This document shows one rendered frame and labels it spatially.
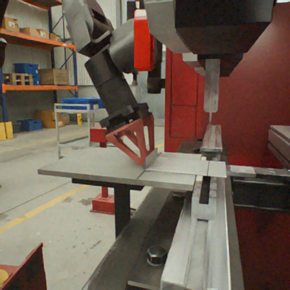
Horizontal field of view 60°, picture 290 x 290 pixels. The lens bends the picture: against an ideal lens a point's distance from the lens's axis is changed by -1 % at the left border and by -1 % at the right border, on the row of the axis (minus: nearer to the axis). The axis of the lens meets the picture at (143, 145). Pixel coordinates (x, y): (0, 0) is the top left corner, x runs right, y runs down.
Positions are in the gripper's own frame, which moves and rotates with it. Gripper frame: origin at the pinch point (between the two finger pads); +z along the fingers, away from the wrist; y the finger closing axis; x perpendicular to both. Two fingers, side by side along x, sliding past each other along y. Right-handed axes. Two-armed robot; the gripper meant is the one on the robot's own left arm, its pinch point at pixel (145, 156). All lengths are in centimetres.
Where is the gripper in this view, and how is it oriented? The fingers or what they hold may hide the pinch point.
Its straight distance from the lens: 46.6
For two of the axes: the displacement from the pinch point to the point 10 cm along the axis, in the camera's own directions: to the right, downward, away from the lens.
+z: 4.4, 9.0, 0.5
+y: 2.9, -1.9, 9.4
